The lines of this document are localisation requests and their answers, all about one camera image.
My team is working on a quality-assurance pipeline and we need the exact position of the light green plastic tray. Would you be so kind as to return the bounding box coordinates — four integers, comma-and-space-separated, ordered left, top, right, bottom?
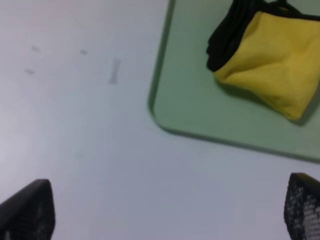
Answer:
148, 0, 320, 162

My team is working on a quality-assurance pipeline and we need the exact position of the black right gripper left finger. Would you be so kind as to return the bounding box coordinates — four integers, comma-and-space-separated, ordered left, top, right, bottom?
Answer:
0, 179, 56, 240

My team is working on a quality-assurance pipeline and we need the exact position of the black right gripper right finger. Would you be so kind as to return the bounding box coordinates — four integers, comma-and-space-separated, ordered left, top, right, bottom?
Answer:
283, 172, 320, 240

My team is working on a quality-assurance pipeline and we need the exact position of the yellow towel with black trim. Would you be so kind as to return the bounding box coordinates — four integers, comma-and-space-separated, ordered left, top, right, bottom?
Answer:
206, 0, 320, 121

